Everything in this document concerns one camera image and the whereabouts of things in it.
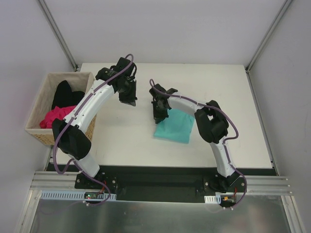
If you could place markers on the aluminium front frame rail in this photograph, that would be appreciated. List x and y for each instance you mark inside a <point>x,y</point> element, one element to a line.
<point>258,181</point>

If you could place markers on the black t shirt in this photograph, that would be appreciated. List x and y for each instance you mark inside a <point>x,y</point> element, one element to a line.
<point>65,97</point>

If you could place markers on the right white cable duct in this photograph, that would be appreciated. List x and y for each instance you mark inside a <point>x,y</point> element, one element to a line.
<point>218,199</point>

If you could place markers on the teal t shirt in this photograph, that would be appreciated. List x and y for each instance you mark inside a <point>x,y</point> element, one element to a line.
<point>177,127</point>

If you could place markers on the left rear aluminium post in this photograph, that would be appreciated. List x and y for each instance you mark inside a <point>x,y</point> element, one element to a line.
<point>57,33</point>

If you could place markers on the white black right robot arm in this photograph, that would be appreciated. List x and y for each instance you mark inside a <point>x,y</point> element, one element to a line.
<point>211,122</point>

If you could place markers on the white cable duct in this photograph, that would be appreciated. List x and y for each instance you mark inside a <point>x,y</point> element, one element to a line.
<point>76,195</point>
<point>218,199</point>

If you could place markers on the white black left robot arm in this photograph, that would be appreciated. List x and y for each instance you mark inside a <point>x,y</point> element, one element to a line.
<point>70,133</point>

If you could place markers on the aluminium post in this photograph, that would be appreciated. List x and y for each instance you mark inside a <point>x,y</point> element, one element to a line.
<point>57,33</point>
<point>267,36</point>

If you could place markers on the pink t shirt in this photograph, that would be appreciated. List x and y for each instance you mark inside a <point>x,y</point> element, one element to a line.
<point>56,113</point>

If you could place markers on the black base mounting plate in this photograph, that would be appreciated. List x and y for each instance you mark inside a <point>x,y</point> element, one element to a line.
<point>158,184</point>

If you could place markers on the wicker laundry basket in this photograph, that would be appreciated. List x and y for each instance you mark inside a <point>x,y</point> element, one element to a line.
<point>79,81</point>

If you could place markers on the right rear aluminium post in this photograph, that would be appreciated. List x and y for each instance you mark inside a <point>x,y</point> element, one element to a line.
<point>267,36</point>

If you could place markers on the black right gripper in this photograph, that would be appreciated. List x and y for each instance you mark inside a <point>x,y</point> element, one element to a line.
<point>159,111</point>

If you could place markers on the left white cable duct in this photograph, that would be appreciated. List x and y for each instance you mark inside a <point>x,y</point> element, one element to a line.
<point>76,195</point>

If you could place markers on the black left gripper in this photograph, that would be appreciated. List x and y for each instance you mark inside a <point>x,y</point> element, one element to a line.
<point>128,95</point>

